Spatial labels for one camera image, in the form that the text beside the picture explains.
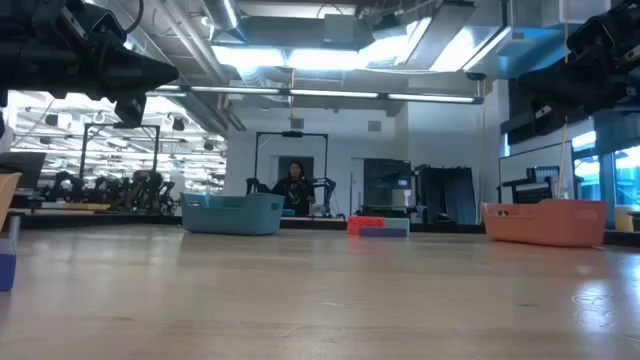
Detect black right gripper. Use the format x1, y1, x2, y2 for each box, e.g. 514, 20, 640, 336
516, 0, 640, 122

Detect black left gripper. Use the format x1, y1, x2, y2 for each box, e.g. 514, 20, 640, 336
0, 0, 180, 129

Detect yellow plastic bin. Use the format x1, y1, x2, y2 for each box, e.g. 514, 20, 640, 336
0, 172, 24, 232

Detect orange studded block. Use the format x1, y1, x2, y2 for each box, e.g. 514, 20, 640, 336
347, 215, 386, 237

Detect whiteboard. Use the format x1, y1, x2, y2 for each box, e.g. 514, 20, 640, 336
498, 141, 576, 204

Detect black perforated cart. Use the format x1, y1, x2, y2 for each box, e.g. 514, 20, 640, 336
499, 166, 562, 204

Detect background black robot arms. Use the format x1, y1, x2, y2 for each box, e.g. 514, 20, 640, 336
39, 169, 177, 214

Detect black monitor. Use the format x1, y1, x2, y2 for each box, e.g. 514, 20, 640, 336
0, 152, 48, 190

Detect orange plastic bin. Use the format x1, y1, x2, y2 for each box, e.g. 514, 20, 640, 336
482, 198, 609, 249

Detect yellow container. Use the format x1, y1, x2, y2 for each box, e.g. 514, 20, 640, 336
614, 207, 636, 233

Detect black curtained cabinet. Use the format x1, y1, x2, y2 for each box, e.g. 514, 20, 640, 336
414, 164, 477, 225

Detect blue plastic bin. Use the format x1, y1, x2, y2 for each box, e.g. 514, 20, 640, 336
179, 191, 286, 237

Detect person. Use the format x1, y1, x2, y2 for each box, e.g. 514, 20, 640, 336
271, 159, 317, 218

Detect dark storage cabinet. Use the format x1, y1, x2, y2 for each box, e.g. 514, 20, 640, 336
363, 158, 413, 219

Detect long ceiling light bar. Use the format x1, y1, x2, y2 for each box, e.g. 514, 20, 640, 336
158, 84, 484, 105

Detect black gantry frame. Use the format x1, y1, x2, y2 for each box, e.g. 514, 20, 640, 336
78, 123, 162, 211
254, 130, 330, 217

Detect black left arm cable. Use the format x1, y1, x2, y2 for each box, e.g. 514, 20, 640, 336
123, 0, 147, 34

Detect grey metal post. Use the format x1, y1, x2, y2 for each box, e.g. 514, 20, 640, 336
7, 212, 23, 241

